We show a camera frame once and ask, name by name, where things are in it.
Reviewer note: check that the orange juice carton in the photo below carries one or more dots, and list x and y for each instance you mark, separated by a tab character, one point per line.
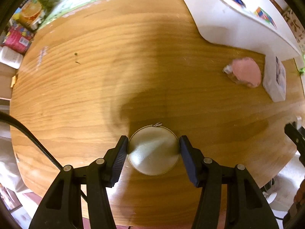
31	13

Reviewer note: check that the white printed booklet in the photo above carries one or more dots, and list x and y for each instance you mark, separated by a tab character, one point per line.
10	57

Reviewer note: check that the brown cardboard box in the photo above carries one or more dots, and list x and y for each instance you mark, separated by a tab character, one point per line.
296	27

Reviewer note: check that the person's right hand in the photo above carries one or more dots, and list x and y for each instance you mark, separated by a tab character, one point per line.
299	193

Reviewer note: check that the white plastic storage bin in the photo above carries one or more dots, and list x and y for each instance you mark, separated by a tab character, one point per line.
226	16

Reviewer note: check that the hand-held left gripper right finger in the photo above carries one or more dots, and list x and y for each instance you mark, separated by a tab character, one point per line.
188	157

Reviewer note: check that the small yellow object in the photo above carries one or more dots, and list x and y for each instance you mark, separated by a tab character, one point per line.
13	81

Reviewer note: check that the white small box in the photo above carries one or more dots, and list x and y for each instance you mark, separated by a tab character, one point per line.
275	81

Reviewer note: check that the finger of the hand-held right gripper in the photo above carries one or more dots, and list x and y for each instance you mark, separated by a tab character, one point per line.
296	136

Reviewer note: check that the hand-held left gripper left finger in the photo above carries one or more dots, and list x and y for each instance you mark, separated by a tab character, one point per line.
119	157

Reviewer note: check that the colourful puzzle cube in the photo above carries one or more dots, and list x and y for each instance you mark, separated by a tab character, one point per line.
265	16

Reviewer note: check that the pink snack packet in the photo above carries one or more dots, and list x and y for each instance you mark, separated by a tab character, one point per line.
17	39

